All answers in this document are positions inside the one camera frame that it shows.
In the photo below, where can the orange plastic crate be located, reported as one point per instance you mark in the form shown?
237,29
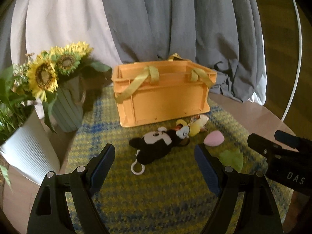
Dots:
156,91

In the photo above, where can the green frog toy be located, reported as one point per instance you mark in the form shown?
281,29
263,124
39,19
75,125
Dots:
233,158

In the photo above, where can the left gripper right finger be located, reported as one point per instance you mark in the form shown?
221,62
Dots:
259,212

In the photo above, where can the black mouse plush keychain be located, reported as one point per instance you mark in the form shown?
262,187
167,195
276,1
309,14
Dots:
157,144

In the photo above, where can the sunflower bouquet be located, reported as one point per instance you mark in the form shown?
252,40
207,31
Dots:
51,68

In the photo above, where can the cream crumpled small toy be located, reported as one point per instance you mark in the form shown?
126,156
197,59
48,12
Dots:
201,120

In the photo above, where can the white ribbed flower pot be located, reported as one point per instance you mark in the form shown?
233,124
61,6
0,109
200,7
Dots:
29,151

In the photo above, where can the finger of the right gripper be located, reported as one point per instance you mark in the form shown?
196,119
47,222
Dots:
295,142
267,148

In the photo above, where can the yellow blue plaid table runner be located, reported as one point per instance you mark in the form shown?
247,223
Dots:
171,196

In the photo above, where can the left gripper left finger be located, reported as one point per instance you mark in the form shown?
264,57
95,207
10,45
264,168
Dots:
50,212

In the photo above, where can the grey curtain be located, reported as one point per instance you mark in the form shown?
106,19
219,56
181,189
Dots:
224,35

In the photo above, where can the green leafy plant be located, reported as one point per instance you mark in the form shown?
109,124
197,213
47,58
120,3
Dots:
16,100

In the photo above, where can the beige curtain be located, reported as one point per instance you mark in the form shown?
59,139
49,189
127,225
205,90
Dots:
41,24

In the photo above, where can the pink makeup sponge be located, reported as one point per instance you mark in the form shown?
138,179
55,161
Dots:
215,138

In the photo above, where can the green ribbed vase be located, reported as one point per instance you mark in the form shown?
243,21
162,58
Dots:
67,110

